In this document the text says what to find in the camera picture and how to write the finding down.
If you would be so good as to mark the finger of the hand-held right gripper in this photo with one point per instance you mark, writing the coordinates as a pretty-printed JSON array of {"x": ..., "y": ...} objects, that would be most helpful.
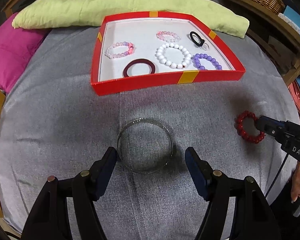
[{"x": 268, "y": 127}]

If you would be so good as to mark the thin silver bangle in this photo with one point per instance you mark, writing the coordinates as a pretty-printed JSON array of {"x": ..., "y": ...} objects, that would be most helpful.
[{"x": 120, "y": 132}]

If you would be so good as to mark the wooden shelf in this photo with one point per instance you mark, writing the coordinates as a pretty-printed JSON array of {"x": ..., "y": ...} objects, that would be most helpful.
[{"x": 272, "y": 32}]

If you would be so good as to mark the light green pillow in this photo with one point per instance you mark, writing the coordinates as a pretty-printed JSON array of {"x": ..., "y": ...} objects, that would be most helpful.
[{"x": 90, "y": 7}]

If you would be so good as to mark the person's right hand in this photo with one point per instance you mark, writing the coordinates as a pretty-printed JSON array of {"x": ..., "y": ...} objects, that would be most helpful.
[{"x": 298, "y": 183}]

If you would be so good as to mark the dark red bangle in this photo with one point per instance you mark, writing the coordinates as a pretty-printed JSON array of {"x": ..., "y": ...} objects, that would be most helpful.
[{"x": 150, "y": 63}]

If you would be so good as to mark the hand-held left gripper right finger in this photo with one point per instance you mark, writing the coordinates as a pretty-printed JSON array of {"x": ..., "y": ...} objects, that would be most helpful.
[{"x": 196, "y": 173}]

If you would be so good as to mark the magenta cushion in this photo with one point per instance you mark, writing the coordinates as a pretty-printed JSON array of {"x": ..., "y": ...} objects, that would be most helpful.
[{"x": 10, "y": 52}]

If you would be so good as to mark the red cardboard box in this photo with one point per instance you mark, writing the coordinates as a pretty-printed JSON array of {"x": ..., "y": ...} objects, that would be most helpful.
[{"x": 165, "y": 80}]

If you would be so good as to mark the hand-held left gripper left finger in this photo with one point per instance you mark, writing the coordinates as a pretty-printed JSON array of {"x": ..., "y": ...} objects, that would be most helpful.
[{"x": 105, "y": 173}]

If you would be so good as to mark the light blue flat box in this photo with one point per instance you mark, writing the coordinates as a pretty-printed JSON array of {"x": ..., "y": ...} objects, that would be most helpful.
[{"x": 295, "y": 17}]

